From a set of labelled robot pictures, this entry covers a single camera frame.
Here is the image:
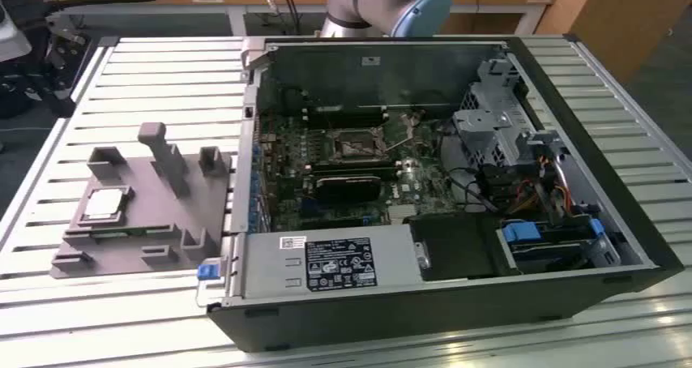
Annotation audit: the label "silver metal drive cage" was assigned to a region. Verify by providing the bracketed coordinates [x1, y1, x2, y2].
[449, 57, 543, 171]

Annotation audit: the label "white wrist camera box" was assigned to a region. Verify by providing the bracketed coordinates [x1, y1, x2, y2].
[0, 0, 35, 63]

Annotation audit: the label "CPU socket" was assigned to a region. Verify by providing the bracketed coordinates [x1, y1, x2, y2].
[329, 129, 388, 160]

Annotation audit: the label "black open PC case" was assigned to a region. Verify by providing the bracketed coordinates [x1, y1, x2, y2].
[204, 35, 685, 353]

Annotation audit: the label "grey parts rack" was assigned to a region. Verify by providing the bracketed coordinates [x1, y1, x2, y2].
[48, 121, 237, 280]

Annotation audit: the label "grey power supply unit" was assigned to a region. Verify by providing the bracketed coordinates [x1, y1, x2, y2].
[239, 225, 429, 298]

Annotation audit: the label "black thin wires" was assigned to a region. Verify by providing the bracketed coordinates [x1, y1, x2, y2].
[439, 166, 501, 216]

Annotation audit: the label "blue disk carrier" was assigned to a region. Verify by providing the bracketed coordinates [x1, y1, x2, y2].
[500, 219, 543, 248]

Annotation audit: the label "black plastic shroud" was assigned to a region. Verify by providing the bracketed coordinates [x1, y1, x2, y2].
[404, 212, 521, 282]

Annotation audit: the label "green motherboard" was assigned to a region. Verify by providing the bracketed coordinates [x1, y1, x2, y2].
[252, 107, 461, 232]

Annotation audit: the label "silver CPU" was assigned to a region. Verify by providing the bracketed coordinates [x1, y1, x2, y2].
[85, 188, 132, 217]

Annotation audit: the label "black power supply label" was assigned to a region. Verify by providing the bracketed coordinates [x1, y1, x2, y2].
[304, 235, 379, 292]

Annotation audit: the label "silver chipset heatsink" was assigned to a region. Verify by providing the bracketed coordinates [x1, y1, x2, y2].
[388, 205, 420, 224]

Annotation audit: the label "black graphics card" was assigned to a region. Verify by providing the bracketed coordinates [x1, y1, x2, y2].
[315, 175, 383, 204]

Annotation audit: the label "coloured wire bundle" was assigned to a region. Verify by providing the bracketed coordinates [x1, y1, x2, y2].
[507, 180, 575, 216]

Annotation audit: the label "wooden cabinet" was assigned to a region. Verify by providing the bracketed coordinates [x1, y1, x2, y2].
[564, 0, 692, 86]

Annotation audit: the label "thin wire locking lever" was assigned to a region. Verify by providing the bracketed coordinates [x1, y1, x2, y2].
[384, 134, 427, 152]

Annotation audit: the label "black RAM slots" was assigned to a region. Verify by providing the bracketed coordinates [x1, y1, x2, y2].
[305, 162, 397, 178]
[304, 105, 392, 129]

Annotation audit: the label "metal socket cover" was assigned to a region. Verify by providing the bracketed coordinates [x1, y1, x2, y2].
[397, 110, 427, 144]

